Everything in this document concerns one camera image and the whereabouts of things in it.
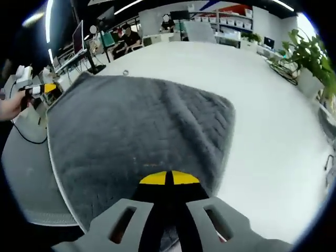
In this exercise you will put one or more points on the grey towel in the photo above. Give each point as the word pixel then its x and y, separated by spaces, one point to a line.
pixel 118 126

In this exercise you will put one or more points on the person's left hand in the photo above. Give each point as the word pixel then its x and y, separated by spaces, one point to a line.
pixel 10 106

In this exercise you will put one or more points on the white standing desk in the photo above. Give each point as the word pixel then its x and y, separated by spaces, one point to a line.
pixel 71 59

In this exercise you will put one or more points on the computer monitor with red screen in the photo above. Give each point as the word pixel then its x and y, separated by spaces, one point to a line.
pixel 78 38

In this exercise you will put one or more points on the long ceiling light strip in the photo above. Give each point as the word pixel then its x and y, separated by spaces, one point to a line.
pixel 126 7
pixel 48 23

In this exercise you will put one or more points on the black display on floor stand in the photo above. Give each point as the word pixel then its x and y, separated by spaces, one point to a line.
pixel 107 17

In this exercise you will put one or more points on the black monitor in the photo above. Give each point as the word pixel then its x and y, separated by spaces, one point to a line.
pixel 179 15

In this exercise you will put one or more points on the white mesh office chair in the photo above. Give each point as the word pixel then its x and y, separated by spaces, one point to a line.
pixel 199 31

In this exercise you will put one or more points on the white plant pot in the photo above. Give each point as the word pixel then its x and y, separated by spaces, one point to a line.
pixel 311 84

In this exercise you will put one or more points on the small potted plant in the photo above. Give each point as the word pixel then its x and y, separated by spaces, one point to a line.
pixel 252 37

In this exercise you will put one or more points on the small dark monitor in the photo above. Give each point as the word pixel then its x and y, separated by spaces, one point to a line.
pixel 269 42

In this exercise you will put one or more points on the storage shelf with white boxes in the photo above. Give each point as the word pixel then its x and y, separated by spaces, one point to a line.
pixel 231 21

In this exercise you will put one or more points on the green potted plant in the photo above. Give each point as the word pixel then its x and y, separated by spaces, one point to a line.
pixel 307 55

